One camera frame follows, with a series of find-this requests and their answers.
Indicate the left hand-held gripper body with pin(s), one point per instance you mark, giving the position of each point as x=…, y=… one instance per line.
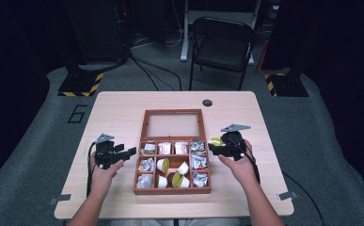
x=106, y=155

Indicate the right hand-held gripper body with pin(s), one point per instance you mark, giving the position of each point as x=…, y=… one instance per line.
x=234, y=144

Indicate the wooden box with glass lid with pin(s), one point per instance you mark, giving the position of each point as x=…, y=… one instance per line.
x=171, y=191

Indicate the person's left hand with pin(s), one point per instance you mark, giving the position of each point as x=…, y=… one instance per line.
x=102, y=179

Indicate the person's right hand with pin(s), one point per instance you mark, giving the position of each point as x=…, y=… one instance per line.
x=240, y=171

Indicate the silver crumpled packet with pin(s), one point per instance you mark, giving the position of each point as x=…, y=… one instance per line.
x=197, y=147
x=200, y=179
x=145, y=181
x=199, y=162
x=147, y=164

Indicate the white yellow packet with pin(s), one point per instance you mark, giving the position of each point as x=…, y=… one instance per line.
x=149, y=148

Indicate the white red packet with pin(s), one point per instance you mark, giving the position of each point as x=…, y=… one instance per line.
x=164, y=148
x=181, y=147

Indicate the grey tape strip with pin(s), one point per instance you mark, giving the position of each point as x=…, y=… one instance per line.
x=60, y=198
x=287, y=195

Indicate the black stand hazard-striped base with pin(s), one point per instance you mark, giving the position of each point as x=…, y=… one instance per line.
x=81, y=83
x=288, y=84

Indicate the black folding chair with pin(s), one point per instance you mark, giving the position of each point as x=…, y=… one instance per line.
x=222, y=51

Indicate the dark curtain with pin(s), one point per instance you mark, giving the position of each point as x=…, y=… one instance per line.
x=10, y=78
x=342, y=62

